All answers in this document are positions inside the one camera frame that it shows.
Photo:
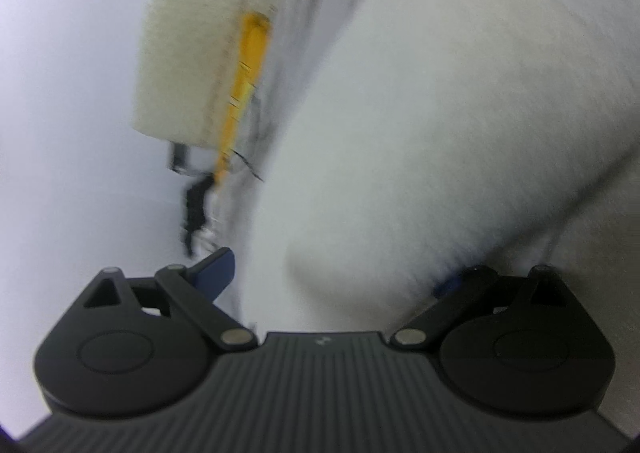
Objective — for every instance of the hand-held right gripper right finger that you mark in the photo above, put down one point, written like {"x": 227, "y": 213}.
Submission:
{"x": 447, "y": 287}

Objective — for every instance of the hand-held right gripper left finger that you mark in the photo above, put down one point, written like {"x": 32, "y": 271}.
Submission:
{"x": 217, "y": 270}

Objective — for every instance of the cream blue grey striped sweater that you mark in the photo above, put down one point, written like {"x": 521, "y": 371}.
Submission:
{"x": 450, "y": 108}

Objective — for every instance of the white clothes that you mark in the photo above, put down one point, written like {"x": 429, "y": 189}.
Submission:
{"x": 207, "y": 238}

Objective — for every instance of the black clothes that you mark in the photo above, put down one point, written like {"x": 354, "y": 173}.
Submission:
{"x": 195, "y": 205}

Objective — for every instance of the yellow pillow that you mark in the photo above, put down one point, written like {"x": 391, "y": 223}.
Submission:
{"x": 250, "y": 58}

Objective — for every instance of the cream quilted headboard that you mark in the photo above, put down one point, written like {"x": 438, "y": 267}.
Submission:
{"x": 190, "y": 33}

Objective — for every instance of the grey bed blanket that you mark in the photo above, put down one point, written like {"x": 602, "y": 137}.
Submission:
{"x": 310, "y": 33}

